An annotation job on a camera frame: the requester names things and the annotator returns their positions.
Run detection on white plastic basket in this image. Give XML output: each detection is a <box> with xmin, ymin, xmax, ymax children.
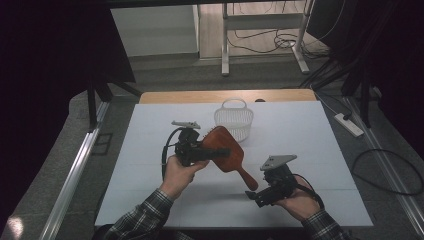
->
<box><xmin>213</xmin><ymin>97</ymin><xmax>255</xmax><ymax>144</ymax></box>

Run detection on aluminium rail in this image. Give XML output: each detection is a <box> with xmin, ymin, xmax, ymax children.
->
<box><xmin>343</xmin><ymin>96</ymin><xmax>424</xmax><ymax>236</ymax></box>
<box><xmin>39</xmin><ymin>101</ymin><xmax>111</xmax><ymax>240</ymax></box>

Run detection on black looped floor cable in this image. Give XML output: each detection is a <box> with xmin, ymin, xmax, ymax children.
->
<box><xmin>351</xmin><ymin>148</ymin><xmax>424</xmax><ymax>197</ymax></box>

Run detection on black tangled floor cables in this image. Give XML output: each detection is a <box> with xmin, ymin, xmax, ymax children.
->
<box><xmin>226</xmin><ymin>28</ymin><xmax>331</xmax><ymax>60</ymax></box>

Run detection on white cabinet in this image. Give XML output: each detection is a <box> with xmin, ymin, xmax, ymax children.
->
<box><xmin>110</xmin><ymin>4</ymin><xmax>200</xmax><ymax>58</ymax></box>

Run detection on right hand-held gripper cable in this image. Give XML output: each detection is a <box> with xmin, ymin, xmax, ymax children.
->
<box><xmin>292</xmin><ymin>173</ymin><xmax>326</xmax><ymax>210</ymax></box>

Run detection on brown wooden hairbrush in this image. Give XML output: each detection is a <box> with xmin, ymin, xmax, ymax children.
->
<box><xmin>200</xmin><ymin>125</ymin><xmax>260</xmax><ymax>192</ymax></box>

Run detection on black metal stand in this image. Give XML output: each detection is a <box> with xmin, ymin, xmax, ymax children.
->
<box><xmin>343</xmin><ymin>66</ymin><xmax>375</xmax><ymax>130</ymax></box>
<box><xmin>87</xmin><ymin>73</ymin><xmax>143</xmax><ymax>132</ymax></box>

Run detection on white power strip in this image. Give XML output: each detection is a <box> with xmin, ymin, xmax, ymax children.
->
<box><xmin>333</xmin><ymin>112</ymin><xmax>365</xmax><ymax>138</ymax></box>

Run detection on dark floor socket cover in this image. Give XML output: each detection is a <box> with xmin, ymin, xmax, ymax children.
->
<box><xmin>91</xmin><ymin>132</ymin><xmax>115</xmax><ymax>157</ymax></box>

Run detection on left hand-held gripper cable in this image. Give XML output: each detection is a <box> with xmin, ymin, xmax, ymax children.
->
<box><xmin>161</xmin><ymin>127</ymin><xmax>185</xmax><ymax>182</ymax></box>

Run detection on person's right hand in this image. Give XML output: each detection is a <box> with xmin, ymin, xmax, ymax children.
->
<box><xmin>274</xmin><ymin>175</ymin><xmax>323</xmax><ymax>223</ymax></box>

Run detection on white table mat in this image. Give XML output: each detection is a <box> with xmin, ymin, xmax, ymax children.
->
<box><xmin>94</xmin><ymin>100</ymin><xmax>374</xmax><ymax>229</ymax></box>

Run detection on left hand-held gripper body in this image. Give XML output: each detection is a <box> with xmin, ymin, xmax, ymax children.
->
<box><xmin>171</xmin><ymin>120</ymin><xmax>212</xmax><ymax>168</ymax></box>

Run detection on white power cable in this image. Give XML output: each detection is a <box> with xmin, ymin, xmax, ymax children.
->
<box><xmin>313</xmin><ymin>89</ymin><xmax>340</xmax><ymax>116</ymax></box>

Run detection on hand-held gripper cable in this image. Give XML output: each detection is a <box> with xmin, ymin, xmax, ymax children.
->
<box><xmin>292</xmin><ymin>173</ymin><xmax>326</xmax><ymax>210</ymax></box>
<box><xmin>161</xmin><ymin>127</ymin><xmax>185</xmax><ymax>182</ymax></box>

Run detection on white desk frame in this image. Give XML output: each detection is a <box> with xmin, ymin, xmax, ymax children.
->
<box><xmin>221</xmin><ymin>0</ymin><xmax>316</xmax><ymax>77</ymax></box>

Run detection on wooden table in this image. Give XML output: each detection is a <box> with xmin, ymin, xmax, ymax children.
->
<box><xmin>138</xmin><ymin>88</ymin><xmax>317</xmax><ymax>105</ymax></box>

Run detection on black curtain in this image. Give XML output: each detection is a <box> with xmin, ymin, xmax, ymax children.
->
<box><xmin>305</xmin><ymin>0</ymin><xmax>424</xmax><ymax>161</ymax></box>
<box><xmin>0</xmin><ymin>0</ymin><xmax>137</xmax><ymax>231</ymax></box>

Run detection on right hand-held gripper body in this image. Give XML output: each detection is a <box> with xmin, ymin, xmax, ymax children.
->
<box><xmin>258</xmin><ymin>154</ymin><xmax>298</xmax><ymax>207</ymax></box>

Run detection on person's left hand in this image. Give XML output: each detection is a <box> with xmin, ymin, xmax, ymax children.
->
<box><xmin>159</xmin><ymin>154</ymin><xmax>211</xmax><ymax>201</ymax></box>

